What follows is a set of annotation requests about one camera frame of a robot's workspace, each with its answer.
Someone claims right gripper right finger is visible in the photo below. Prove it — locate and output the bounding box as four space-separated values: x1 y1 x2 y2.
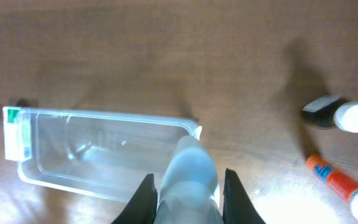
223 168 265 224

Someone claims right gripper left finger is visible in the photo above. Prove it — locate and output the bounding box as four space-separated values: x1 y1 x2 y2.
111 174 158 224

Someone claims white lotion bottle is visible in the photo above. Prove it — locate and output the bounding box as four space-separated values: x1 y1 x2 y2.
154 136 223 224

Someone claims orange tube white cap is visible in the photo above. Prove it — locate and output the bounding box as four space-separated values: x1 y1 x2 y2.
306 154 358 220

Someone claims dark bottle white cap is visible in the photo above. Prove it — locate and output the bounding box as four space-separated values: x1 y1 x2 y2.
301 95 358 133

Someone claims white green medicine box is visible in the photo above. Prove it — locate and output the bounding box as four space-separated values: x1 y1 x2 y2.
2 106 32 162

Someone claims clear plastic container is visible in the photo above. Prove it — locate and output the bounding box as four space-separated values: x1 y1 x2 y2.
13 108 201 202

